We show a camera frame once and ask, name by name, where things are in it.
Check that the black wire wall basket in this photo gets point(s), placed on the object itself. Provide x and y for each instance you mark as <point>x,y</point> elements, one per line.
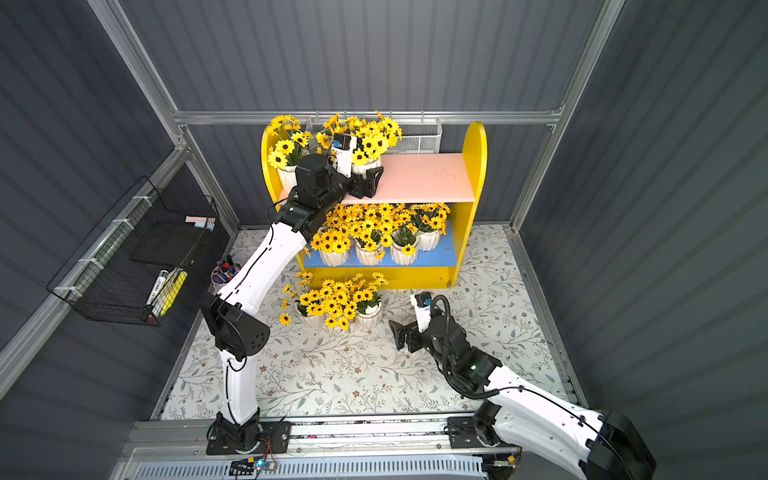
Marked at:
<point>112,279</point>

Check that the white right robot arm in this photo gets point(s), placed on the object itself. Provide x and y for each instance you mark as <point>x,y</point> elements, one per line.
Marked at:
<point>586,443</point>

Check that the white wire wall basket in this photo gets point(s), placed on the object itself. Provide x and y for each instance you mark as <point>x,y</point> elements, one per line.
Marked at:
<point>420,138</point>

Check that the pink and blue sticky notes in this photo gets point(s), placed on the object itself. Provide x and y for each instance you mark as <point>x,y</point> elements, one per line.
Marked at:
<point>201,222</point>

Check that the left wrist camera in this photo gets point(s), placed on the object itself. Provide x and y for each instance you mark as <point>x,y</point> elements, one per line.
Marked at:
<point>343,147</point>

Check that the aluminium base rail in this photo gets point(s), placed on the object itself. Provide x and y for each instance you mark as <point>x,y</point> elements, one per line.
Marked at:
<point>318,436</point>

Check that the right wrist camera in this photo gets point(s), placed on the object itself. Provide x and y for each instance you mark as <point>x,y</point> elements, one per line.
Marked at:
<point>421,303</point>

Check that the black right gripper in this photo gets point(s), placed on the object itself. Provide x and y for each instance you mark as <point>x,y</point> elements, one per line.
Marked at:
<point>413,336</point>

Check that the white marker in basket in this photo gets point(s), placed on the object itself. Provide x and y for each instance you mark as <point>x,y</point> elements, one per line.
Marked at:
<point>157,286</point>

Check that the yellow wooden shelf unit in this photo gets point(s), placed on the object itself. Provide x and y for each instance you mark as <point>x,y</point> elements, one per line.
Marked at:
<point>408,179</point>

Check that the yellow book in basket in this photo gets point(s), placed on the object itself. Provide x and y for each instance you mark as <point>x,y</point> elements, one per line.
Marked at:
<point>169,289</point>

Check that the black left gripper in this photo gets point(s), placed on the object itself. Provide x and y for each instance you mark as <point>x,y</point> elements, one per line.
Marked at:
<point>357,183</point>

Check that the pink metal marker bucket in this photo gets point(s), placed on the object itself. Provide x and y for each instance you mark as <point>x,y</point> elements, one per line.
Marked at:
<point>223,272</point>

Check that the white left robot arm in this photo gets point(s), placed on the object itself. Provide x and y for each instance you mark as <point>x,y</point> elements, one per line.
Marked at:
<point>231,314</point>

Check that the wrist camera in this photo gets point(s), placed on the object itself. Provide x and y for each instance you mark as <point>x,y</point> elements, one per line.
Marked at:
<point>421,303</point>
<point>343,147</point>

